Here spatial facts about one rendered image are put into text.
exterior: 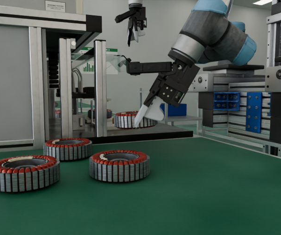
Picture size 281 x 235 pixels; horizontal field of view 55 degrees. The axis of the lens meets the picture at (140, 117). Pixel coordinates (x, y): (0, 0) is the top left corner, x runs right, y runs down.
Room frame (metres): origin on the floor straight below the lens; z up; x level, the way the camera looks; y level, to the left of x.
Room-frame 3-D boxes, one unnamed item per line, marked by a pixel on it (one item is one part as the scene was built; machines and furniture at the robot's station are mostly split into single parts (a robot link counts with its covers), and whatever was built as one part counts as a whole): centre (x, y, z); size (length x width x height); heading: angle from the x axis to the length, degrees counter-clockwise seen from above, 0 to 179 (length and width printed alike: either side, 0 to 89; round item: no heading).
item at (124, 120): (0.70, 0.01, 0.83); 0.11 x 0.11 x 0.04
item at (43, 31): (1.04, 0.38, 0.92); 0.66 x 0.01 x 0.30; 22
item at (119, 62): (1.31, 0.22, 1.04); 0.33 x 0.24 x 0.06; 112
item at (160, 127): (1.13, 0.16, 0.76); 0.64 x 0.47 x 0.02; 22
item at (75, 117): (0.97, 0.23, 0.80); 0.08 x 0.05 x 0.06; 22
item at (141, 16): (1.49, 0.02, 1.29); 0.09 x 0.08 x 0.12; 110
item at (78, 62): (1.10, 0.23, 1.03); 0.62 x 0.01 x 0.03; 22
